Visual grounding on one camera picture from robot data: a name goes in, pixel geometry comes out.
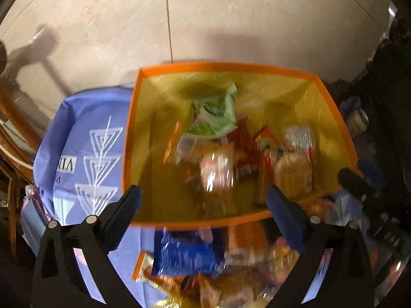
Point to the blue printed tablecloth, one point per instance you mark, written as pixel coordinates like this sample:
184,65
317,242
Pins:
80,128

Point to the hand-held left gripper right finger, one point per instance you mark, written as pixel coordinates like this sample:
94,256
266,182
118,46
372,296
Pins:
287,221

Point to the blue snack packet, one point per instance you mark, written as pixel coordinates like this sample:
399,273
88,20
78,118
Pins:
183,253

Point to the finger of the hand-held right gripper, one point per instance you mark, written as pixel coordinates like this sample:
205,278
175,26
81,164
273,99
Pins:
356,183

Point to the thin orange snack packet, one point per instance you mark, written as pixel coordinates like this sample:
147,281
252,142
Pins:
171,144

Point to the white beverage can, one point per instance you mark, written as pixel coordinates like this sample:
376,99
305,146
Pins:
358,122

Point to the red checkered snack packet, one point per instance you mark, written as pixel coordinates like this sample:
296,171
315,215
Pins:
245,154

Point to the brown carved wooden chair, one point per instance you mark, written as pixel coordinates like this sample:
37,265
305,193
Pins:
12,109

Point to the orange cardboard box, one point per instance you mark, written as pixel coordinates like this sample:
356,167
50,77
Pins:
154,173

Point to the light green snack packet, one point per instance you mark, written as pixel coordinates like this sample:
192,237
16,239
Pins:
212,118

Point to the pink bag of round crackers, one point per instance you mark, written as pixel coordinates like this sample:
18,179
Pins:
321,208

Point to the orange white snack packet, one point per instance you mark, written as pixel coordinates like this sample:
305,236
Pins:
141,266

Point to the round bread packet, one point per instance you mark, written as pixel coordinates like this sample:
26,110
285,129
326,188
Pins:
295,173
216,173

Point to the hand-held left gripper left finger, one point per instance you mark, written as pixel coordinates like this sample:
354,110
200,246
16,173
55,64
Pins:
123,221

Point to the orange red snack packet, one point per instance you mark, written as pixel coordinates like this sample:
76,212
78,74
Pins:
266,163

